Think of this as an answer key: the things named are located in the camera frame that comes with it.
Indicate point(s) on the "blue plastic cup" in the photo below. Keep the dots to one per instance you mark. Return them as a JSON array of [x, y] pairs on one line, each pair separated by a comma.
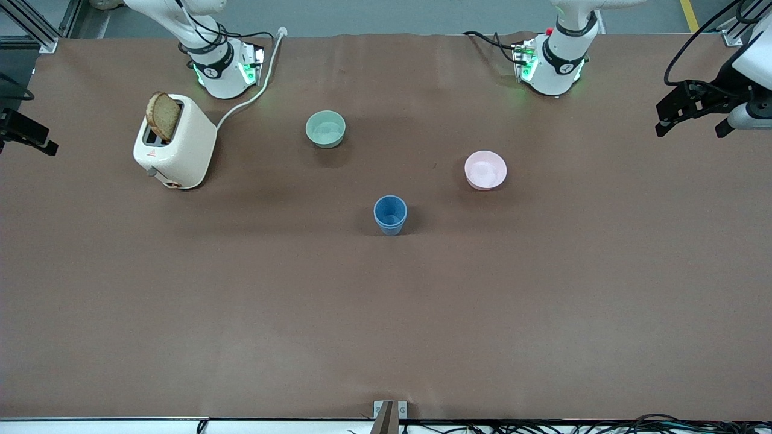
[[390, 211], [391, 231]]

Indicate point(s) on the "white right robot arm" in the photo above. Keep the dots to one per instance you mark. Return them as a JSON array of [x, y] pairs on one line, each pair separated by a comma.
[[211, 72]]

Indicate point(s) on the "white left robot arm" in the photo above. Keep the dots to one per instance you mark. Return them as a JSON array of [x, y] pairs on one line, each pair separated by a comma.
[[558, 66]]

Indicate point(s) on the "brown bread slice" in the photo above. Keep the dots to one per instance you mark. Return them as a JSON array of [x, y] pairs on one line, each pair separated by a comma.
[[163, 116]]

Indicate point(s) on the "cream white toaster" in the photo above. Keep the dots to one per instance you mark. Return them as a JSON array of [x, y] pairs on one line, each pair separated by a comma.
[[184, 154]]

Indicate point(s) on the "pink bowl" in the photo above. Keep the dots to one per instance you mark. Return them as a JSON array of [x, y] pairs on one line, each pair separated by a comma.
[[485, 170]]

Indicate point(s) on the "metal connector plate green lights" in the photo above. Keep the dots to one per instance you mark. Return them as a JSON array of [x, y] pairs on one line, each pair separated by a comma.
[[250, 63]]

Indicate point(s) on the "green bowl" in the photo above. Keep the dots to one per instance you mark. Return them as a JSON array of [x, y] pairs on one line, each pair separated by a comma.
[[325, 129]]

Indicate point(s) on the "brown table cover sheet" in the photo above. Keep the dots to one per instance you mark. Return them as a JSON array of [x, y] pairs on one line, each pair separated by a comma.
[[386, 313]]

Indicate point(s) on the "aluminium frame profile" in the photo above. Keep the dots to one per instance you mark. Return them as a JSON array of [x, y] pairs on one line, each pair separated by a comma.
[[36, 27], [739, 33]]

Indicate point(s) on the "white table edge rail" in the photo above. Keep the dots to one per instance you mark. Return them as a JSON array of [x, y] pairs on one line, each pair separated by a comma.
[[102, 425]]

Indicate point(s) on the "metal bracket with brown post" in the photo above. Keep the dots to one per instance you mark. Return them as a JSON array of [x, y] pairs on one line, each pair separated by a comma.
[[389, 416]]

